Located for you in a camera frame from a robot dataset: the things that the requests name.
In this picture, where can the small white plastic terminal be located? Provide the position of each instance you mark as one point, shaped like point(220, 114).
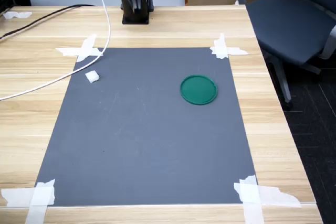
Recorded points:
point(92, 76)

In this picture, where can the round green lid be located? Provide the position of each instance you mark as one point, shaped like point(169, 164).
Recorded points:
point(198, 90)

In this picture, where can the white tape corner piece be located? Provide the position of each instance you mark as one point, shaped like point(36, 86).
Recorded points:
point(221, 49)
point(252, 195)
point(39, 197)
point(85, 49)

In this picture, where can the dark grey mat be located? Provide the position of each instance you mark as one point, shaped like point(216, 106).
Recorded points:
point(144, 142)

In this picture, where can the grey office chair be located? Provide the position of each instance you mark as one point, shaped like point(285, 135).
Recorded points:
point(288, 27)

